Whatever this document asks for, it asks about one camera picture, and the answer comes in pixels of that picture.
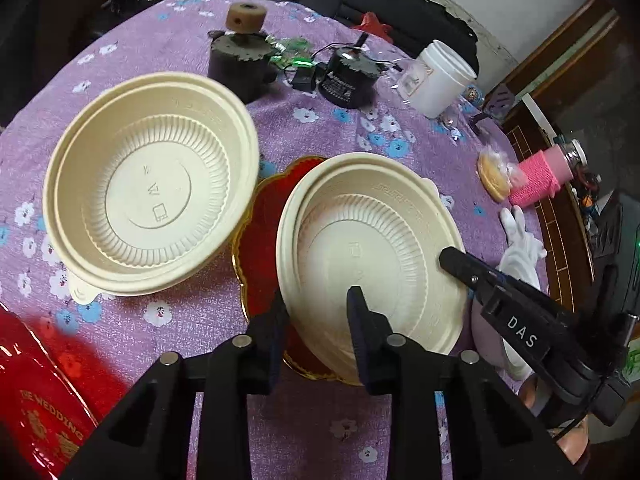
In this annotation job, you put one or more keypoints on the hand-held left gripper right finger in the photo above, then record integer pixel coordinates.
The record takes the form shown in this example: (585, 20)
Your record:
(361, 340)

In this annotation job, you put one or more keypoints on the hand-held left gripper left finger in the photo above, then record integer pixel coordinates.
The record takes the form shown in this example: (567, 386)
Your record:
(272, 345)

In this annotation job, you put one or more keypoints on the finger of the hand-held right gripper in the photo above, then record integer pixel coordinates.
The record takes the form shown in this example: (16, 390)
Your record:
(465, 267)

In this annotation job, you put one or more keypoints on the white foam bowl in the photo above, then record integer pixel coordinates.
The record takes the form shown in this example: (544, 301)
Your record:
(492, 340)

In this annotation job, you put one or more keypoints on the red plate with gold rim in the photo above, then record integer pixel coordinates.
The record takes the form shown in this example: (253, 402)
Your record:
(260, 260)

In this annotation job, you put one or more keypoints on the cream plastic bowl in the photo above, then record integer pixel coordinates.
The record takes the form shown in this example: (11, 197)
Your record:
(150, 185)
(350, 230)

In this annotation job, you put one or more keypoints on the person's right hand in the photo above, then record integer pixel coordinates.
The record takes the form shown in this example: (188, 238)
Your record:
(575, 442)

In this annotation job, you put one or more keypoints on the white glove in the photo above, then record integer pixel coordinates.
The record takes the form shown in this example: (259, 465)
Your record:
(520, 260)

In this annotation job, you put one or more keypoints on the round biscuit in plastic bag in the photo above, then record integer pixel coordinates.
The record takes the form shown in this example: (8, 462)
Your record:
(492, 182)

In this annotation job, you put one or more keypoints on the wooden cabinet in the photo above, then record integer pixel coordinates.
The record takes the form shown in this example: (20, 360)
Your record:
(555, 230)

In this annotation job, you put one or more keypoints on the bottle with pink sleeve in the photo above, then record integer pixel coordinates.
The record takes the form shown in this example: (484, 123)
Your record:
(537, 175)

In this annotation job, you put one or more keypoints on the white plastic tub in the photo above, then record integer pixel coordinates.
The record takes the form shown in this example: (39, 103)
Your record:
(440, 85)

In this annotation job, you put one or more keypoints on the black cylindrical motor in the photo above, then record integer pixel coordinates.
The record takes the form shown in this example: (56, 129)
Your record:
(345, 85)

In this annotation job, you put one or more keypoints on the shiny red gift bag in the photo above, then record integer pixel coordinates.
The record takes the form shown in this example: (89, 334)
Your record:
(30, 385)

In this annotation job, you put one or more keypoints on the small black adapter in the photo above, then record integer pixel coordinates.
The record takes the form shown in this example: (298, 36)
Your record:
(303, 81)

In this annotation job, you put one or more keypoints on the small red object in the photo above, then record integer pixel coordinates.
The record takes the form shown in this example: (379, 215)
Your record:
(372, 22)

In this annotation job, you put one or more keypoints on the green circuit board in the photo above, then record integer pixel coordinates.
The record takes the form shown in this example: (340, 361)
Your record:
(300, 62)

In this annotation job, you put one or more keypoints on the dark motor with brown wheel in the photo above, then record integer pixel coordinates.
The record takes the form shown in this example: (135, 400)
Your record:
(240, 67)

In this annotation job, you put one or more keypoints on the brown chair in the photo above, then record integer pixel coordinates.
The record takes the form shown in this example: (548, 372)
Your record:
(75, 5)

